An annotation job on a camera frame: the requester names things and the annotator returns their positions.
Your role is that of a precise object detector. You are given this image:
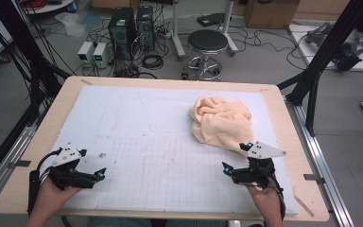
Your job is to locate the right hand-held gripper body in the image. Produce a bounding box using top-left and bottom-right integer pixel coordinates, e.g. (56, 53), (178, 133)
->
(231, 141), (287, 191)

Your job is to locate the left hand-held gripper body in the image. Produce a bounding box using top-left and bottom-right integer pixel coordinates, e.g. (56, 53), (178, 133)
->
(47, 142), (97, 191)

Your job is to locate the beige towel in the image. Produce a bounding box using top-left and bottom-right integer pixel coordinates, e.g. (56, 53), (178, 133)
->
(188, 96), (255, 157)

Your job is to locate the person's left hand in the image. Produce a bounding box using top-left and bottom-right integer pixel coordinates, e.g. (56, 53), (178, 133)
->
(32, 178), (83, 217)

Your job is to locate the person's right hand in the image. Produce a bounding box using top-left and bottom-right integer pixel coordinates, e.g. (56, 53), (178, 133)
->
(245, 183), (285, 215)

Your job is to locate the white grid mat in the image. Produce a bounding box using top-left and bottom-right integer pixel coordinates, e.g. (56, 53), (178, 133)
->
(39, 84), (300, 217)

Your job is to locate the white power supply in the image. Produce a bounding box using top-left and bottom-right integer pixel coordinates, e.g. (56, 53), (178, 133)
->
(77, 41), (95, 65)
(93, 42), (112, 69)

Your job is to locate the black round stool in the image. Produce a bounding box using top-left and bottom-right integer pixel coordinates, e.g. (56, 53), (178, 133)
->
(181, 28), (230, 82)

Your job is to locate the white floor board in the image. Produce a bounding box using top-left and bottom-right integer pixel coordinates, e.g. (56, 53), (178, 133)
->
(287, 23), (363, 73)

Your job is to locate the white metal table leg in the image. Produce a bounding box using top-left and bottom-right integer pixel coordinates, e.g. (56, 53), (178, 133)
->
(219, 0), (240, 56)
(169, 0), (187, 61)

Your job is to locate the large black computer tower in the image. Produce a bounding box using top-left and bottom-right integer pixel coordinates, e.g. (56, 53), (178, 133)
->
(107, 7), (138, 61)

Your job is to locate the clear plastic bag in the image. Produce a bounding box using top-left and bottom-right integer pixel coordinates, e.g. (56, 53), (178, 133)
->
(55, 11), (102, 37)

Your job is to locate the black flat box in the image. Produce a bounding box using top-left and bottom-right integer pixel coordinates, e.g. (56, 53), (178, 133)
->
(197, 12), (226, 27)

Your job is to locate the cardboard box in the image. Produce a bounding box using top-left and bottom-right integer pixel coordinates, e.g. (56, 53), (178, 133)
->
(244, 0), (301, 30)

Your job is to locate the slim black computer tower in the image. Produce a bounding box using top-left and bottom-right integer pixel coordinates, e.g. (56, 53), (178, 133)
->
(135, 5), (156, 51)

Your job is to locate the round white table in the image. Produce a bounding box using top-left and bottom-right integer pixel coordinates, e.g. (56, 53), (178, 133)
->
(22, 0), (77, 15)

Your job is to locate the right hand-held gripper black cable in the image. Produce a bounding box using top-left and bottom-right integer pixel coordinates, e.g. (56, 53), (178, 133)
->
(258, 159), (287, 221)

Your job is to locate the hand-held gripper black cable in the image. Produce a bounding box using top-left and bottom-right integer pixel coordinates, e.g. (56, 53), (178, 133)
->
(27, 148), (63, 217)
(258, 159), (287, 221)

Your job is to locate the left hand-held gripper black cable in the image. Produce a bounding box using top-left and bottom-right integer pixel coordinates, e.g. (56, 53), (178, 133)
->
(27, 148), (63, 217)

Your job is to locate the grey metal bracket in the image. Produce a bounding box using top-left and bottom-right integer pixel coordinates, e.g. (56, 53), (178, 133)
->
(8, 160), (32, 168)
(303, 173), (326, 184)

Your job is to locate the coil of black cable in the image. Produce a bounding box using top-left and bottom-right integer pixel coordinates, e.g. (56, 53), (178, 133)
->
(141, 54), (164, 70)

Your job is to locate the black frame post with cables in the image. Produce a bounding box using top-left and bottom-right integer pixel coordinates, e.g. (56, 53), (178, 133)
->
(0, 0), (72, 127)

